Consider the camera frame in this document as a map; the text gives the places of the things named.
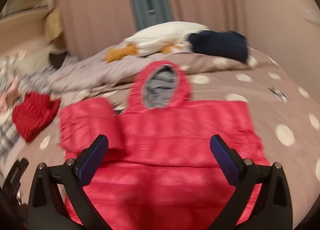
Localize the red puffer down jacket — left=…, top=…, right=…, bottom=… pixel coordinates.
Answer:
left=59, top=61, right=268, bottom=229

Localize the plaid clothes pile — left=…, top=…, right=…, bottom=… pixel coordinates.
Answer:
left=1, top=56, right=23, bottom=162

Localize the dark red folded garment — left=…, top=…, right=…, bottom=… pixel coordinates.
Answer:
left=12, top=92, right=61, bottom=142

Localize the taupe polka dot duvet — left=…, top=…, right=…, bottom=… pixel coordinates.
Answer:
left=20, top=51, right=319, bottom=226

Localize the lilac grey crumpled blanket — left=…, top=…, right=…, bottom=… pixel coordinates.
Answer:
left=20, top=55, right=143, bottom=93

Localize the small black garment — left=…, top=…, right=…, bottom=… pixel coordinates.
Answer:
left=49, top=52, right=68, bottom=69

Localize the folded navy blue garment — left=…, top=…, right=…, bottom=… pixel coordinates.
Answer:
left=188, top=31, right=248, bottom=63

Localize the woven straw basket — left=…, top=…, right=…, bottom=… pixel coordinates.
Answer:
left=44, top=8, right=63, bottom=42

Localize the white plush goose toy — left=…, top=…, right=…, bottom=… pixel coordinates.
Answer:
left=104, top=21, right=209, bottom=63

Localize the pink pleated curtain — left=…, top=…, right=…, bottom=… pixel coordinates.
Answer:
left=55, top=0, right=246, bottom=58

